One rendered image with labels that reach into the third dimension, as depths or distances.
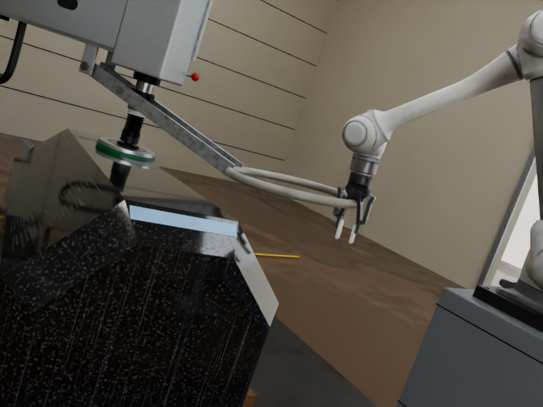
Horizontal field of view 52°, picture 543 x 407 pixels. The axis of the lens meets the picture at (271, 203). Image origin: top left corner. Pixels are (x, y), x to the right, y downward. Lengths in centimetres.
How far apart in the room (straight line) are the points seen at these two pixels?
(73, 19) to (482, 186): 508
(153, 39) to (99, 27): 22
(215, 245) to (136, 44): 87
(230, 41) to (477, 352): 637
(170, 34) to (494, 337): 141
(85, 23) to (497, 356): 173
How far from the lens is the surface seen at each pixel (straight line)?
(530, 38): 159
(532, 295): 180
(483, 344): 174
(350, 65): 809
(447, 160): 674
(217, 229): 150
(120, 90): 210
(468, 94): 180
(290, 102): 838
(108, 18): 213
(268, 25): 796
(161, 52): 200
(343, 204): 178
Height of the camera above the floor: 114
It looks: 9 degrees down
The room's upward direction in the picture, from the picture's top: 19 degrees clockwise
